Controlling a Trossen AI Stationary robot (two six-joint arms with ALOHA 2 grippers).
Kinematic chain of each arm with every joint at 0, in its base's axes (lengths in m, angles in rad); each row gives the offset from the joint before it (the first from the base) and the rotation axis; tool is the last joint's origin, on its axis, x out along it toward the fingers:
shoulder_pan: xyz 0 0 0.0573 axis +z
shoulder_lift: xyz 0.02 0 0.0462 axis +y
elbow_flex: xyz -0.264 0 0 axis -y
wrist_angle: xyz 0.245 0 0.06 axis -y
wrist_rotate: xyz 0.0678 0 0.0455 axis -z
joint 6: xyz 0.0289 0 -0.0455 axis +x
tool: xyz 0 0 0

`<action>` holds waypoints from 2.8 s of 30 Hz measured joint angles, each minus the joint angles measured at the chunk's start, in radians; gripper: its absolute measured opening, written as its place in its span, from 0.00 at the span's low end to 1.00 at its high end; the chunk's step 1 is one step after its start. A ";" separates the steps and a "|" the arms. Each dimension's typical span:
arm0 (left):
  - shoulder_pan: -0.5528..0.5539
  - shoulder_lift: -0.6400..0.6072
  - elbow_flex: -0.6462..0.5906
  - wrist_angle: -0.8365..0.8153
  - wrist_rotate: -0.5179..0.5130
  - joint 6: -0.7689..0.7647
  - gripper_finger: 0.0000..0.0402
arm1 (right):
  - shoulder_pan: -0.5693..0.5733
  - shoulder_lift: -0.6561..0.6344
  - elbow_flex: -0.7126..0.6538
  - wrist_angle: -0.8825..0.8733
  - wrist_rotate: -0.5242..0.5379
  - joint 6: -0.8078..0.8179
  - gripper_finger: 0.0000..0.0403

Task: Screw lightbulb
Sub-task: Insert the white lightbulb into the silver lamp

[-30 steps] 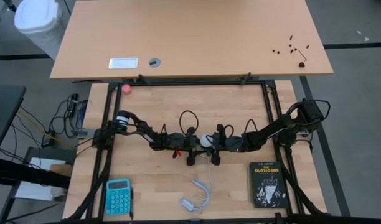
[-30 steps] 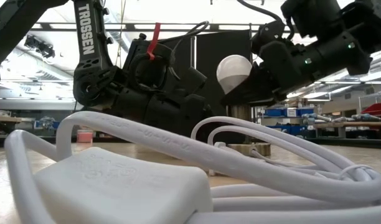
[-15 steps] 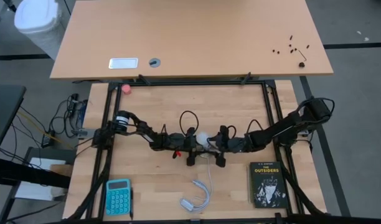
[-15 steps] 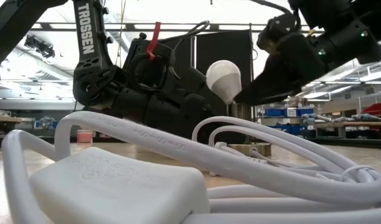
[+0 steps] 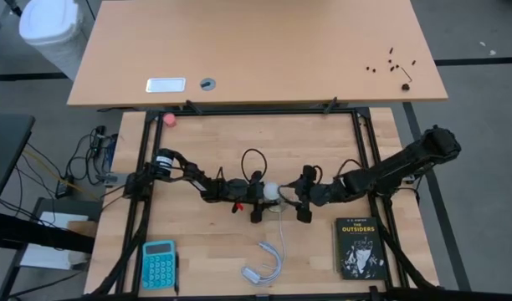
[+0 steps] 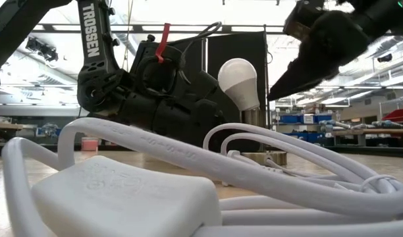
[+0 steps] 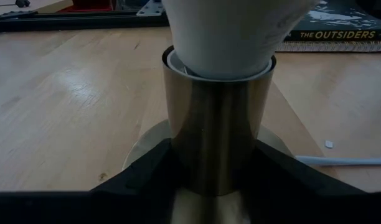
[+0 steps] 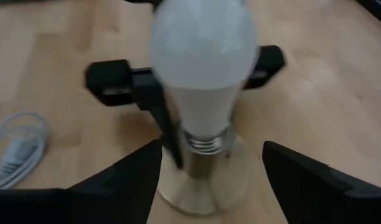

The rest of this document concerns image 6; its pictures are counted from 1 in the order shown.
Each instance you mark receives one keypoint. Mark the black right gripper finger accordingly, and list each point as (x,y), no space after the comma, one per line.
(303,79)

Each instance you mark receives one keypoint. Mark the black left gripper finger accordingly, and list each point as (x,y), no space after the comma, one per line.
(204,85)
(208,125)

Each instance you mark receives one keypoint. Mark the white lightbulb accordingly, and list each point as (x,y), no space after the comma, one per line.
(237,79)

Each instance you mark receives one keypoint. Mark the round lamp socket base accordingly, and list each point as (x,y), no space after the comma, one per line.
(252,116)

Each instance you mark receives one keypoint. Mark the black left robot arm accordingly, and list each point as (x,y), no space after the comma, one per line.
(89,33)

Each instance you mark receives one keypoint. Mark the black backdrop panel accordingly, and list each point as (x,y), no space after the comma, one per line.
(196,52)
(241,46)

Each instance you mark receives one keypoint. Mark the blue storage bin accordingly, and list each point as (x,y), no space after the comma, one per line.
(303,136)
(290,118)

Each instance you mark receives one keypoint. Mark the black ceiling speaker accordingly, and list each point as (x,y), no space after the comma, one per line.
(385,58)

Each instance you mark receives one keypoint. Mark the red storage bin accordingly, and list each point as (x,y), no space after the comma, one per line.
(399,115)

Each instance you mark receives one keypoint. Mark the wooden workbench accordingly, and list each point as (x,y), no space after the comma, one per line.
(386,131)

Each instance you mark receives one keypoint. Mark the blue plastic crate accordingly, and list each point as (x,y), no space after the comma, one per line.
(48,131)

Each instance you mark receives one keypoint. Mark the wooden side table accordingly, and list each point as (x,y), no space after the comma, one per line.
(4,126)

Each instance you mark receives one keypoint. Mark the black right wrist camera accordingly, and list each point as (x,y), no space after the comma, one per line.
(303,19)

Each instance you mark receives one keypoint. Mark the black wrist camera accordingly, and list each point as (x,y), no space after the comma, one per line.
(149,52)
(303,19)

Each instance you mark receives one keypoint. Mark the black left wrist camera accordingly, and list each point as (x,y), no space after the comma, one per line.
(149,52)

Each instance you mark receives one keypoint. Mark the black aluminium frame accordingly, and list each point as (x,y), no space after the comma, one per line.
(353,151)

